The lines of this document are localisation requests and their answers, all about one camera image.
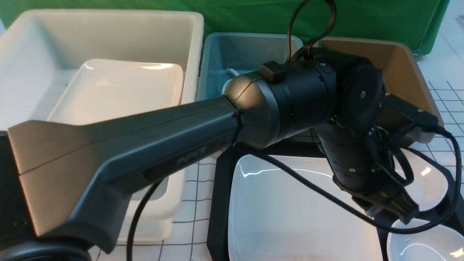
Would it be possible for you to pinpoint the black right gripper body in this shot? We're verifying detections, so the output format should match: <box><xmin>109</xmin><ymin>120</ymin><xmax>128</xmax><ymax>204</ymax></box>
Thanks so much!
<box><xmin>315</xmin><ymin>122</ymin><xmax>420</xmax><ymax>224</ymax></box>

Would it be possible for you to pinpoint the white small dish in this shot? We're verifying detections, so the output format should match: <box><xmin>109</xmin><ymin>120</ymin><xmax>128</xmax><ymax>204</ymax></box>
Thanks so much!
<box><xmin>401</xmin><ymin>149</ymin><xmax>448</xmax><ymax>212</ymax></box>
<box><xmin>386</xmin><ymin>225</ymin><xmax>464</xmax><ymax>261</ymax></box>

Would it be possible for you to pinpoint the large white square plate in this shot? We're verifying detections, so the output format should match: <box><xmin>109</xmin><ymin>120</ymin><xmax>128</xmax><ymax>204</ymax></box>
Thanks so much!
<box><xmin>228</xmin><ymin>155</ymin><xmax>383</xmax><ymax>261</ymax></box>

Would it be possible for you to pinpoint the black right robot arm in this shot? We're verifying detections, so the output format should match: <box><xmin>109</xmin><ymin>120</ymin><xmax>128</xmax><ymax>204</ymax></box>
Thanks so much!
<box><xmin>1</xmin><ymin>47</ymin><xmax>419</xmax><ymax>261</ymax></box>

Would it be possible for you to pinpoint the brown plastic bin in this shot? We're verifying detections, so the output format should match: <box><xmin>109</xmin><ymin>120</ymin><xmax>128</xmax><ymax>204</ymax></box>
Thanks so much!
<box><xmin>311</xmin><ymin>38</ymin><xmax>443</xmax><ymax>151</ymax></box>

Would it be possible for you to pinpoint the black serving tray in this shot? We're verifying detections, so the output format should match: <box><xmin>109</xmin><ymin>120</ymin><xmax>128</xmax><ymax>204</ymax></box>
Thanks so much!
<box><xmin>207</xmin><ymin>141</ymin><xmax>463</xmax><ymax>261</ymax></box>

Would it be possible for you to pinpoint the green cloth backdrop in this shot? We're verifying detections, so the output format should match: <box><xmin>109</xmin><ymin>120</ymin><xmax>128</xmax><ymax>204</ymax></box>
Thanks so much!
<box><xmin>1</xmin><ymin>0</ymin><xmax>449</xmax><ymax>55</ymax></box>

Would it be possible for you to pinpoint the teal plastic bin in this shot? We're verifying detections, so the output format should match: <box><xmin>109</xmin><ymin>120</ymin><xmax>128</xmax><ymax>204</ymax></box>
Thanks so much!
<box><xmin>197</xmin><ymin>33</ymin><xmax>288</xmax><ymax>101</ymax></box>

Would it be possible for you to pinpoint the stack of white square plates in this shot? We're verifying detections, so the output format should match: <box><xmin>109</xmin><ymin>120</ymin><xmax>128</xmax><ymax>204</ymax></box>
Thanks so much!
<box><xmin>47</xmin><ymin>58</ymin><xmax>184</xmax><ymax>125</ymax></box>

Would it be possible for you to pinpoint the large white plastic bin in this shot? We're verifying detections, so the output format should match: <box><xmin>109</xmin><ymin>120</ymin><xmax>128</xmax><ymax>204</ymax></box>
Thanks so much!
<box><xmin>1</xmin><ymin>10</ymin><xmax>204</xmax><ymax>250</ymax></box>

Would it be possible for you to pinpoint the white spoon upright handle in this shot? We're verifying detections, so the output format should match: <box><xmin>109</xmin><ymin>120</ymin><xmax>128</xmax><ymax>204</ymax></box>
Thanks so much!
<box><xmin>226</xmin><ymin>68</ymin><xmax>240</xmax><ymax>78</ymax></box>

